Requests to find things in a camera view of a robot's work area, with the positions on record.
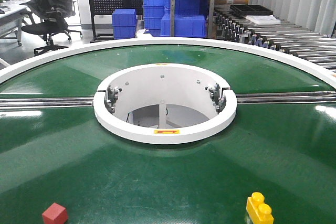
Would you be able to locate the yellow toy brick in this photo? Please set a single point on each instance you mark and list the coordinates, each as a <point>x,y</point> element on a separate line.
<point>258,211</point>

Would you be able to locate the roller conveyor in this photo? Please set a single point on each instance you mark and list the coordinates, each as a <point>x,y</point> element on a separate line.
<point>286,37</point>

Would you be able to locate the white foam sheet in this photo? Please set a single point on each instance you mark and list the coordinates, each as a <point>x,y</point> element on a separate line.
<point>263,19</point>

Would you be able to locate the yellow arrow sticker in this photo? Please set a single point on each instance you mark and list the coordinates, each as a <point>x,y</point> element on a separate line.
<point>166,131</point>

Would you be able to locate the blue crate stack left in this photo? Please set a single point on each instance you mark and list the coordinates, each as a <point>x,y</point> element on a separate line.
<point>124,23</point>

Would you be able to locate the blue crate stack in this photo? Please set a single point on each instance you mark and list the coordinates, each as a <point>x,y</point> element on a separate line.
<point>153,11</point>
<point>124,23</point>

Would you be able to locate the blue crate stack middle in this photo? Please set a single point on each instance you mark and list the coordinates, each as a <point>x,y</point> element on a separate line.
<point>153,11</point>

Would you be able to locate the metal rail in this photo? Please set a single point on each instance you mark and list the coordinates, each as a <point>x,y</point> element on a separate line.
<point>287,97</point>
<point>45,103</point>

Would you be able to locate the white office desk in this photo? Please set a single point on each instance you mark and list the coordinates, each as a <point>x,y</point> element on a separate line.
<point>11,24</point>

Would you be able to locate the red cube block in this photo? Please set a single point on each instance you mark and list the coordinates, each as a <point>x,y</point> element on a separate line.
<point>55,214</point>

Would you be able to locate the left metal rail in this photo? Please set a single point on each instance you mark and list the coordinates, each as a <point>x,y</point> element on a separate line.
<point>45,103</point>

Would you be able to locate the blue crate low right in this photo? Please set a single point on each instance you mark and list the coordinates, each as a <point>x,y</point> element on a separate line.
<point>184,26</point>

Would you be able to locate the right metal rail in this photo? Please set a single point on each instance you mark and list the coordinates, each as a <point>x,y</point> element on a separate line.
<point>287,97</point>

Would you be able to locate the black compartment tray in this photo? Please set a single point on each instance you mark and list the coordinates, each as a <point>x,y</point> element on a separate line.
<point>255,10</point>

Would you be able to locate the white inner ring housing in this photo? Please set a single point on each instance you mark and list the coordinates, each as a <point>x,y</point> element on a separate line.
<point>164,84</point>

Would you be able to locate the black office chair with jacket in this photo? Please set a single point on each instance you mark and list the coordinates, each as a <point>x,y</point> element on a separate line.
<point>53,14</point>

